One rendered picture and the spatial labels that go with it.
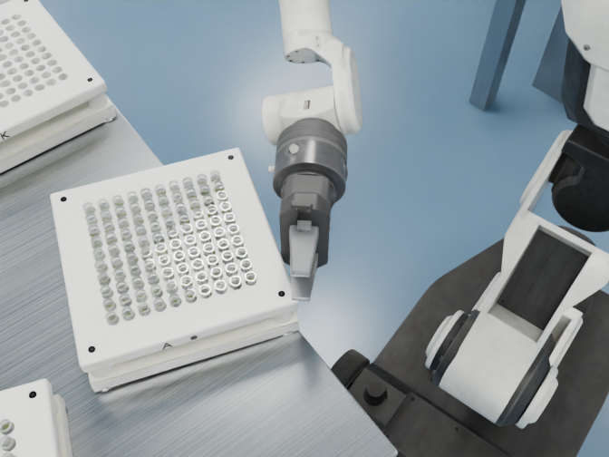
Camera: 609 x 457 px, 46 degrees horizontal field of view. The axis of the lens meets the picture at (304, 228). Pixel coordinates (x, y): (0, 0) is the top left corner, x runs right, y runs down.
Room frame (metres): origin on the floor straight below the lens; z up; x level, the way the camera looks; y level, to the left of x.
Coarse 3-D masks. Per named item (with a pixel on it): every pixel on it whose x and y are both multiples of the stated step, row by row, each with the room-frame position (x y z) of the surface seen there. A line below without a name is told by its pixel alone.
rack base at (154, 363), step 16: (272, 320) 0.38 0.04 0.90; (208, 336) 0.36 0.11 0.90; (224, 336) 0.36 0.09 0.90; (240, 336) 0.36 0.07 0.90; (256, 336) 0.36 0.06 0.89; (272, 336) 0.37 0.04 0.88; (160, 352) 0.34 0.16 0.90; (176, 352) 0.34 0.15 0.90; (192, 352) 0.34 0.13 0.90; (208, 352) 0.34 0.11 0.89; (224, 352) 0.35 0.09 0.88; (128, 368) 0.32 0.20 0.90; (144, 368) 0.32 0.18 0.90; (160, 368) 0.32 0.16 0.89; (96, 384) 0.30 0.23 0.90; (112, 384) 0.31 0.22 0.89
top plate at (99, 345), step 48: (96, 192) 0.53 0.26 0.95; (240, 192) 0.53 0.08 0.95; (96, 288) 0.40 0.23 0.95; (144, 288) 0.40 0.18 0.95; (192, 288) 0.40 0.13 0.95; (240, 288) 0.40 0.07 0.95; (288, 288) 0.40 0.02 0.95; (96, 336) 0.34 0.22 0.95; (144, 336) 0.34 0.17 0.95; (192, 336) 0.34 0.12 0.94
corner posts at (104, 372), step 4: (288, 312) 0.38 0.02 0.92; (292, 312) 0.38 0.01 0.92; (276, 316) 0.38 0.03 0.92; (280, 316) 0.38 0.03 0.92; (284, 316) 0.38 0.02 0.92; (288, 316) 0.38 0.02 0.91; (292, 316) 0.38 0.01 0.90; (276, 320) 0.38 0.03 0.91; (280, 320) 0.38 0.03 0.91; (284, 320) 0.38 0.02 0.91; (288, 320) 0.38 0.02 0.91; (104, 368) 0.31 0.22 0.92; (108, 368) 0.31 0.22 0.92; (112, 368) 0.32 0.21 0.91; (92, 372) 0.31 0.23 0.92; (96, 372) 0.31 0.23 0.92; (100, 372) 0.31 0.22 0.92; (104, 372) 0.31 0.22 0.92; (108, 372) 0.31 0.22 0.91; (96, 376) 0.31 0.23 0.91; (100, 376) 0.31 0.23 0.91; (104, 376) 0.31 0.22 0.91
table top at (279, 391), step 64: (0, 0) 0.99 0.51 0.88; (128, 128) 0.70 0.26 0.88; (0, 192) 0.59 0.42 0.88; (0, 256) 0.48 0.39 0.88; (0, 320) 0.39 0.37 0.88; (64, 320) 0.39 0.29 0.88; (0, 384) 0.31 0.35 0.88; (64, 384) 0.31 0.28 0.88; (128, 384) 0.31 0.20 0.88; (192, 384) 0.31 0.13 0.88; (256, 384) 0.31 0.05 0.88; (320, 384) 0.31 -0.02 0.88; (128, 448) 0.24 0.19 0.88; (192, 448) 0.24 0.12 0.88; (256, 448) 0.24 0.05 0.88; (320, 448) 0.24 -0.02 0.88; (384, 448) 0.24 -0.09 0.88
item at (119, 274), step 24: (192, 192) 0.53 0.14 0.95; (120, 216) 0.49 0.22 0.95; (168, 216) 0.49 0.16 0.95; (216, 216) 0.49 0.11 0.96; (144, 240) 0.46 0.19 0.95; (192, 240) 0.46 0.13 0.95; (120, 264) 0.42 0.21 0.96; (144, 264) 0.42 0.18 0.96; (168, 264) 0.42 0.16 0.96; (192, 264) 0.42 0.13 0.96; (216, 264) 0.42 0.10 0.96; (120, 288) 0.40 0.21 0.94; (168, 288) 0.39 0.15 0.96
